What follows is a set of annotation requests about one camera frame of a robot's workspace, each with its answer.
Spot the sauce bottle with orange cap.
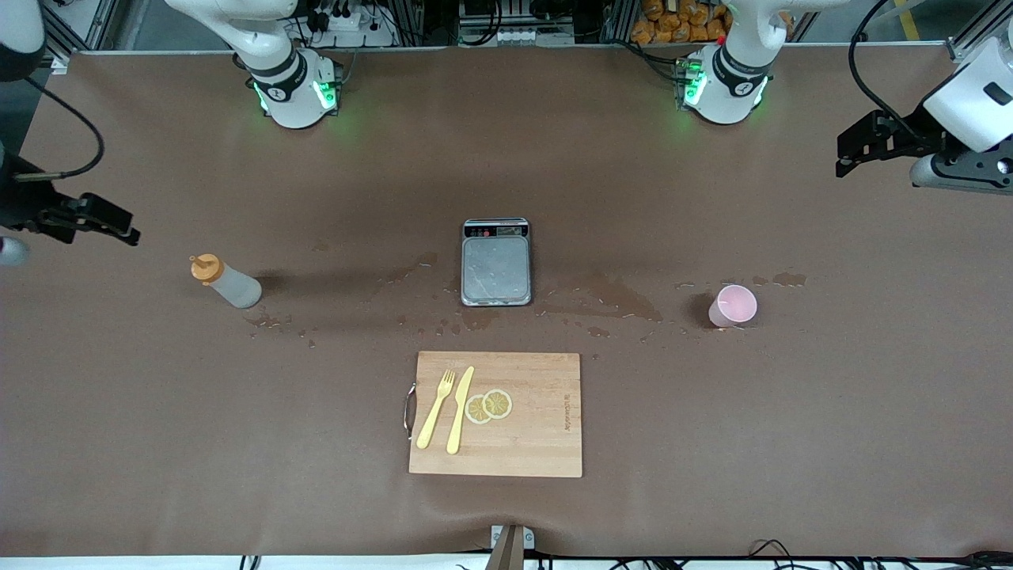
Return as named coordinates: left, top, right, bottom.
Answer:
left=191, top=253, right=263, bottom=310

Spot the pink plastic cup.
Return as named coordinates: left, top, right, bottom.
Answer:
left=708, top=284, right=758, bottom=329

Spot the orange snack packets pile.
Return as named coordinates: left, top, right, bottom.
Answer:
left=631, top=0, right=795, bottom=44

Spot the white power strip with plugs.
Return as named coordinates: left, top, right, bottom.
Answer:
left=297, top=6, right=396, bottom=47

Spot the brown table cover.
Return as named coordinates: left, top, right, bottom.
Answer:
left=0, top=44, right=1013, bottom=559

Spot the yellow plastic fork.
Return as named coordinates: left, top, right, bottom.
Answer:
left=416, top=369, right=457, bottom=450

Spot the silver kitchen scale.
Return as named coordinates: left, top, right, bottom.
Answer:
left=461, top=218, right=533, bottom=307

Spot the yellow plastic knife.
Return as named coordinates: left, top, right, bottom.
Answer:
left=446, top=366, right=476, bottom=455

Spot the wooden cutting board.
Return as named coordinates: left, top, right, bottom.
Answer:
left=404, top=351, right=584, bottom=478

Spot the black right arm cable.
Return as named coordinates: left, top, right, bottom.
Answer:
left=12, top=75, right=106, bottom=183

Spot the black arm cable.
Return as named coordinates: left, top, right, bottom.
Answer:
left=12, top=75, right=106, bottom=183
left=848, top=0, right=925, bottom=142

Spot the aluminium frame post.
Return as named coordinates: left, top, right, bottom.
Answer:
left=41, top=0, right=120, bottom=76
left=946, top=0, right=1013, bottom=64

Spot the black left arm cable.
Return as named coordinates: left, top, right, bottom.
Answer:
left=848, top=0, right=925, bottom=142

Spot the black cables bundle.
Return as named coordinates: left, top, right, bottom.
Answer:
left=744, top=540, right=1013, bottom=570

